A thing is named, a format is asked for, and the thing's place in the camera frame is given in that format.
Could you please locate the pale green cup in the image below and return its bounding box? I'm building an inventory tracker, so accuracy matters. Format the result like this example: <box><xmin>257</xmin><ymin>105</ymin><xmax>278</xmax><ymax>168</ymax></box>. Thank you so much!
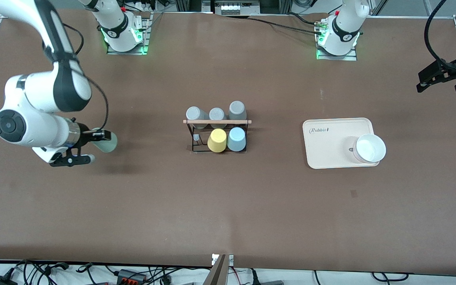
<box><xmin>93</xmin><ymin>129</ymin><xmax>118</xmax><ymax>154</ymax></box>

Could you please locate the light blue cup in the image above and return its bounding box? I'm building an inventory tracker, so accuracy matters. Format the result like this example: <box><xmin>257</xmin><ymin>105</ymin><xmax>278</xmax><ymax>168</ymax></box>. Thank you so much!
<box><xmin>227</xmin><ymin>127</ymin><xmax>247</xmax><ymax>152</ymax></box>

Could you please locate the white bowl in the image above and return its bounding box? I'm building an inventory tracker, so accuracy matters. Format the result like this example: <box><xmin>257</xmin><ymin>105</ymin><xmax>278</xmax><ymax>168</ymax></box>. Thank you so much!
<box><xmin>353</xmin><ymin>133</ymin><xmax>387</xmax><ymax>163</ymax></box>

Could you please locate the grey cup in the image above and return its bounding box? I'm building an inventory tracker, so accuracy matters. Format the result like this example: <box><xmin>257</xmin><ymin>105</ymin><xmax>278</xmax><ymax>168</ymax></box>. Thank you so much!
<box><xmin>228</xmin><ymin>101</ymin><xmax>247</xmax><ymax>121</ymax></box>
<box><xmin>186</xmin><ymin>106</ymin><xmax>209</xmax><ymax>129</ymax></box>
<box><xmin>209</xmin><ymin>107</ymin><xmax>228</xmax><ymax>129</ymax></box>

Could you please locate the yellow cup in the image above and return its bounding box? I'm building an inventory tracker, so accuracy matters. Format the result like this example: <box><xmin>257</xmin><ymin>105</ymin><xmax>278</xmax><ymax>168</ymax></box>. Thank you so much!
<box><xmin>207</xmin><ymin>128</ymin><xmax>227</xmax><ymax>153</ymax></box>

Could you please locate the cream plastic tray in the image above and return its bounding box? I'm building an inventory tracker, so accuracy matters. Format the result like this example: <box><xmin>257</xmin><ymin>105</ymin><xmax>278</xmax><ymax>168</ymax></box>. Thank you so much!
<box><xmin>302</xmin><ymin>117</ymin><xmax>380</xmax><ymax>170</ymax></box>

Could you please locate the black power strip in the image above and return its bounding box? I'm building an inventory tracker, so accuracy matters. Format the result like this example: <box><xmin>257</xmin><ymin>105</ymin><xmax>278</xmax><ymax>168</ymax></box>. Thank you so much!
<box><xmin>116</xmin><ymin>269</ymin><xmax>148</xmax><ymax>285</ymax></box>

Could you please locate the grey control box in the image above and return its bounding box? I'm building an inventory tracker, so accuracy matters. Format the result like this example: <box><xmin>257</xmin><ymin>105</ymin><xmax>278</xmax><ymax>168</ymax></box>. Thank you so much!
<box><xmin>214</xmin><ymin>0</ymin><xmax>261</xmax><ymax>15</ymax></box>

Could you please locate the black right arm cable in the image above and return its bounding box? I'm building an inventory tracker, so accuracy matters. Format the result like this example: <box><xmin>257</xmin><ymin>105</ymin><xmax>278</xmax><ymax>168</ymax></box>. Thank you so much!
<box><xmin>63</xmin><ymin>23</ymin><xmax>109</xmax><ymax>133</ymax></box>

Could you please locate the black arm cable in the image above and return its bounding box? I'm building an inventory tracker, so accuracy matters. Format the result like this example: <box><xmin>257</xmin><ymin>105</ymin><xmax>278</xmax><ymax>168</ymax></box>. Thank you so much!
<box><xmin>63</xmin><ymin>23</ymin><xmax>109</xmax><ymax>133</ymax></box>
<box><xmin>425</xmin><ymin>0</ymin><xmax>448</xmax><ymax>70</ymax></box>

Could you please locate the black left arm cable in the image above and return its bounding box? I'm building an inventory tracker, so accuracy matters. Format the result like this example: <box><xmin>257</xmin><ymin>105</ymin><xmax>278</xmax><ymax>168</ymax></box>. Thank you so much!
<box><xmin>425</xmin><ymin>0</ymin><xmax>448</xmax><ymax>70</ymax></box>

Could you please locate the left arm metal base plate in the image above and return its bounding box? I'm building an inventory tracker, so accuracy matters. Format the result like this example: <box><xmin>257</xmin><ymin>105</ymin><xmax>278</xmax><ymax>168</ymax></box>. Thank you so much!
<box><xmin>316</xmin><ymin>38</ymin><xmax>358</xmax><ymax>61</ymax></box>

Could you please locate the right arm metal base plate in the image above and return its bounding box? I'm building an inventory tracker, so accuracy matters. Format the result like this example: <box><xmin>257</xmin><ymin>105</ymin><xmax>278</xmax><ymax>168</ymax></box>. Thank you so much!
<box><xmin>106</xmin><ymin>12</ymin><xmax>150</xmax><ymax>55</ymax></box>

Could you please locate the black wire cup rack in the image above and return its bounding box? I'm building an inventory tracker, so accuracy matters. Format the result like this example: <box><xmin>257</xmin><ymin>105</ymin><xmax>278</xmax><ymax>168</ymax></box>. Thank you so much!
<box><xmin>183</xmin><ymin>119</ymin><xmax>252</xmax><ymax>154</ymax></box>

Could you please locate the black cable on table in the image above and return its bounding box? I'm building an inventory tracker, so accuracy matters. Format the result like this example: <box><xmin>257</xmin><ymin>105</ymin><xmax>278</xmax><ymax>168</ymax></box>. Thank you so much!
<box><xmin>248</xmin><ymin>15</ymin><xmax>324</xmax><ymax>35</ymax></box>

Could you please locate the white mounting bracket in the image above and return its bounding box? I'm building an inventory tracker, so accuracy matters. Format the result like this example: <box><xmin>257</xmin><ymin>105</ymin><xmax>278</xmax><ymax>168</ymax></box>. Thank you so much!
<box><xmin>211</xmin><ymin>253</ymin><xmax>234</xmax><ymax>266</ymax></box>

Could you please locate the black floor cable loop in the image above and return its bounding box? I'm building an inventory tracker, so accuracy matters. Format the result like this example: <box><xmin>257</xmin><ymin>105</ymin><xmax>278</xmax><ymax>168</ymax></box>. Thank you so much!
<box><xmin>372</xmin><ymin>272</ymin><xmax>409</xmax><ymax>282</ymax></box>

